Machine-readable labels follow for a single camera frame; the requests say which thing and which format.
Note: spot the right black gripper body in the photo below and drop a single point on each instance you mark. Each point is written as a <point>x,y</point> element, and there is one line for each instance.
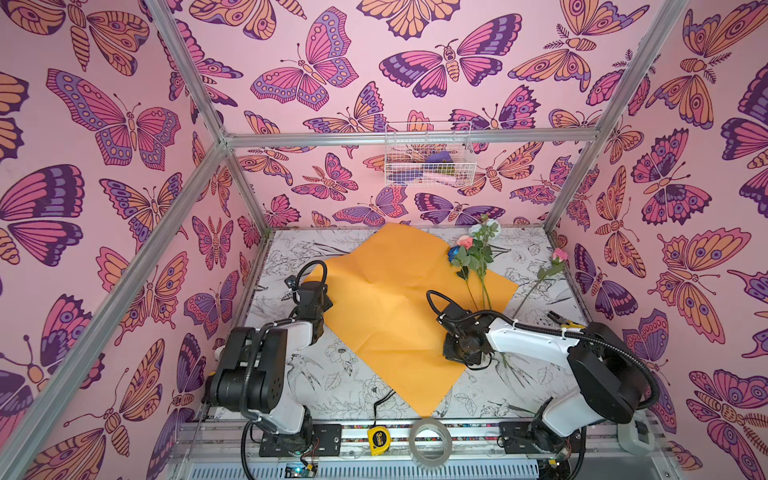
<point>454,351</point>

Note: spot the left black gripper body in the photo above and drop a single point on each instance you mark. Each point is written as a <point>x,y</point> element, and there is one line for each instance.
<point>325,303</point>

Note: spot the orange wrapping paper sheet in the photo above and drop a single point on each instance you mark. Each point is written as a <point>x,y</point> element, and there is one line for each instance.
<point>381,313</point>

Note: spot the small pink fake rose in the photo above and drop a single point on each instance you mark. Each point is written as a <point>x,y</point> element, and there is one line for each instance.
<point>557,265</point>

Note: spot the white fake rose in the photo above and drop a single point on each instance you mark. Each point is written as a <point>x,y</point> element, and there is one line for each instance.
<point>482,234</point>

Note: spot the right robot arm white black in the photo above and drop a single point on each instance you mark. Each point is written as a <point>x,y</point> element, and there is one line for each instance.
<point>612,383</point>

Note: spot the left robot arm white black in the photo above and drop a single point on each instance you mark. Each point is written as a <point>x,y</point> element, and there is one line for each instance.
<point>251,374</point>

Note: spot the clear tape roll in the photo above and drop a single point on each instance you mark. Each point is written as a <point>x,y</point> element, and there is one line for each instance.
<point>430,444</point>

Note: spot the yellow tape measure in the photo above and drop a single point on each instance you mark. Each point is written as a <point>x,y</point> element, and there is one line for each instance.
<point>378,436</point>

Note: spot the green circuit board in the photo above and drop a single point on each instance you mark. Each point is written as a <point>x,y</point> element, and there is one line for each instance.
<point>299,470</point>

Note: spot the grey plastic clamp device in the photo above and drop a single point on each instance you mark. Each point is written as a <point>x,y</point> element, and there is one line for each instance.
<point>636,436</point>

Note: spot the yellow handled pliers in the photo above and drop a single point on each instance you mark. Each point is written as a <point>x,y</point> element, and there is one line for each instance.
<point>564,322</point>

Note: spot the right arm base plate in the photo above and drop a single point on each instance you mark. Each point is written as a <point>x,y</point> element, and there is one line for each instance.
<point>536,440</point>

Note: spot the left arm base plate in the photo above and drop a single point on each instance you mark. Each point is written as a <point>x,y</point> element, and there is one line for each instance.
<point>321,440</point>

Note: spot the white wire basket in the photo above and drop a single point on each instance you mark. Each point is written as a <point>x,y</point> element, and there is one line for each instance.
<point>429,157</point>

